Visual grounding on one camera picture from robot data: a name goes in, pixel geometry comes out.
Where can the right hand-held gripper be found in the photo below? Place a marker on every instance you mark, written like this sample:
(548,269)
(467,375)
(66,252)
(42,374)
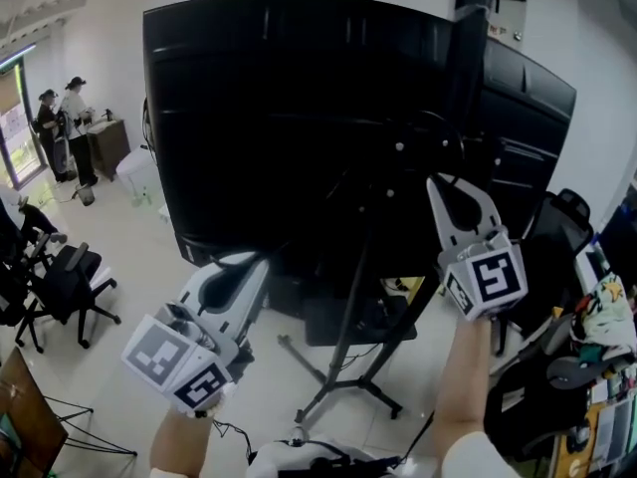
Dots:
(490,277)

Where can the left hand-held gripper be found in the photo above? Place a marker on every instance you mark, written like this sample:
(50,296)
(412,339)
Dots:
(169,361)

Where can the person's left forearm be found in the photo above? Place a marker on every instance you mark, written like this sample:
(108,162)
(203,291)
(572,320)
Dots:
(176,441)

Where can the person's right forearm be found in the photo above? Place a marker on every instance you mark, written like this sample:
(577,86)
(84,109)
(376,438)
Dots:
(463,381)

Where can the black computer tower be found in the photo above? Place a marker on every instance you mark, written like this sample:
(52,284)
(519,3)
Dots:
(291,294)

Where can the yellow round stool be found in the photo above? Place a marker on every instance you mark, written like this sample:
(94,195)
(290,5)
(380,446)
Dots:
(405,287)

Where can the black mesh office chair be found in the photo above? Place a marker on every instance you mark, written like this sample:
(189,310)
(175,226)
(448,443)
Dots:
(552,252)

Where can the green plastic bottle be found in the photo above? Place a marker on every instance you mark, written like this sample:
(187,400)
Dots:
(143,198)

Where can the black wheeled TV stand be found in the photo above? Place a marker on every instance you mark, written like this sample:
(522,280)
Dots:
(348,356)

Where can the black armrest office chair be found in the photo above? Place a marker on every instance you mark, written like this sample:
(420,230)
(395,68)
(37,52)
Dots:
(69,287)

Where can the white box appliance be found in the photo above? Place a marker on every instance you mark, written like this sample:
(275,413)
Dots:
(137,169)

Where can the pile of patterned clothes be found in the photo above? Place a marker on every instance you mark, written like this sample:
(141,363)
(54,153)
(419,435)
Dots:
(607,311)

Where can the small grey floor bin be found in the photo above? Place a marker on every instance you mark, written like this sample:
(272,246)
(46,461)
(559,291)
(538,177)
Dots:
(85,195)

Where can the large black television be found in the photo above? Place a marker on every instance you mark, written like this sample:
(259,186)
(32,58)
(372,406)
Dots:
(274,132)

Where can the brown wooden cabinet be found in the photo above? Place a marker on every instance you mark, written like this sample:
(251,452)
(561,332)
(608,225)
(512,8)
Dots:
(109,147)

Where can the grey and black office chair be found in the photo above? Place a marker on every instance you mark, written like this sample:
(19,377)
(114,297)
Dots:
(532,406)

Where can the person's white shirt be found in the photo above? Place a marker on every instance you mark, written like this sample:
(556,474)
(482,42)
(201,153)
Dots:
(478,458)

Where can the orange wooden board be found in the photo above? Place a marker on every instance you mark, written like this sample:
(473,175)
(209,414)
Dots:
(577,446)

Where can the black chest camera mount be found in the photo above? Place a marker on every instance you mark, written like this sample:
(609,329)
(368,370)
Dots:
(348,466)

